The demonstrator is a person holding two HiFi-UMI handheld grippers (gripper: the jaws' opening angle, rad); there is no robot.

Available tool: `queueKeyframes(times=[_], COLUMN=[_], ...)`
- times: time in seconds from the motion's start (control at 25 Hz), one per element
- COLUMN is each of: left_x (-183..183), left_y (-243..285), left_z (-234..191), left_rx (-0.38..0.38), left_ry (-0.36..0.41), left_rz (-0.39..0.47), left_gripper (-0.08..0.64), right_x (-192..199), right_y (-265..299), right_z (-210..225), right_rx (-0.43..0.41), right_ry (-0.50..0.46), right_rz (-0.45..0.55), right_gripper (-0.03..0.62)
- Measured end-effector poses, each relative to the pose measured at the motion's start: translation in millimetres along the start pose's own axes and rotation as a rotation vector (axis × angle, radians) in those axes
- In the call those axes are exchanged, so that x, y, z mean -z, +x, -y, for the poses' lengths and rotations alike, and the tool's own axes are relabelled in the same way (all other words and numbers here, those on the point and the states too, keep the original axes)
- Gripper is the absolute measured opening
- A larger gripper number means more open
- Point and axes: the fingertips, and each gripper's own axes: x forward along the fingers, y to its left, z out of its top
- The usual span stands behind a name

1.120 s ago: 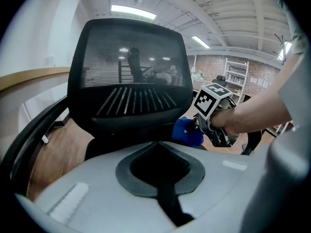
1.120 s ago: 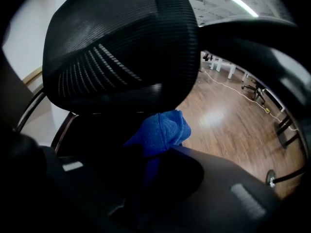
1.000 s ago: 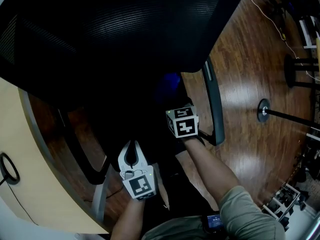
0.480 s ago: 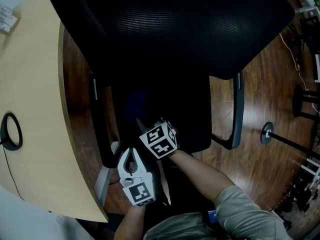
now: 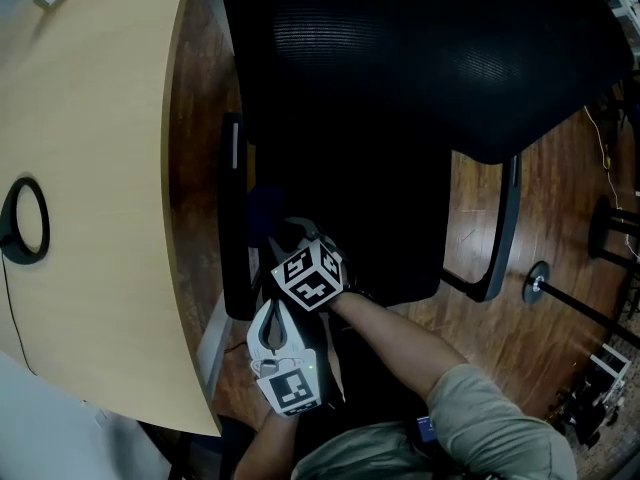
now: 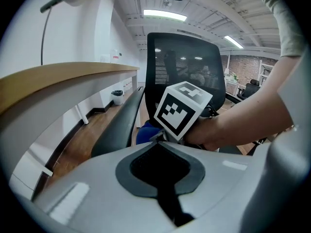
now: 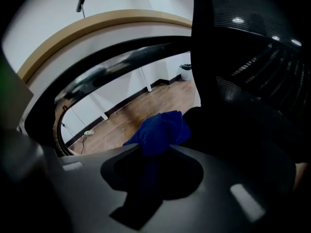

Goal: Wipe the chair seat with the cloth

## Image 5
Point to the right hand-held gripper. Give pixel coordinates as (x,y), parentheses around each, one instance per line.
(307,278)

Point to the black pole with round base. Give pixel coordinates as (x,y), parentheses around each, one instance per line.
(535,283)

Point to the light wooden desk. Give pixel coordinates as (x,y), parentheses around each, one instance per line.
(100,118)

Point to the white low rack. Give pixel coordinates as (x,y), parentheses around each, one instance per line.
(600,393)

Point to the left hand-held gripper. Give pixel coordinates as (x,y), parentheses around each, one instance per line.
(292,385)

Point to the black desk lamp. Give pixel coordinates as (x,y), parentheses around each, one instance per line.
(20,257)

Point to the person's right forearm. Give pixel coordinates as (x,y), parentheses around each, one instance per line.
(395,343)

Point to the black mesh office chair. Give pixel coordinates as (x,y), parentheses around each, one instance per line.
(425,53)

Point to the blue cloth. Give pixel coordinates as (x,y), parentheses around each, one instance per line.
(265,213)

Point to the person's beige shirt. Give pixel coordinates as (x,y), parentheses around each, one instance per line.
(475,433)

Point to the round wooden table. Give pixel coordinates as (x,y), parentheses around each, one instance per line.
(602,228)

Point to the black office chair seat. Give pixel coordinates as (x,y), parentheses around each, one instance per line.
(360,218)

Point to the person's left forearm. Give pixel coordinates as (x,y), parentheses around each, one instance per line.
(265,448)

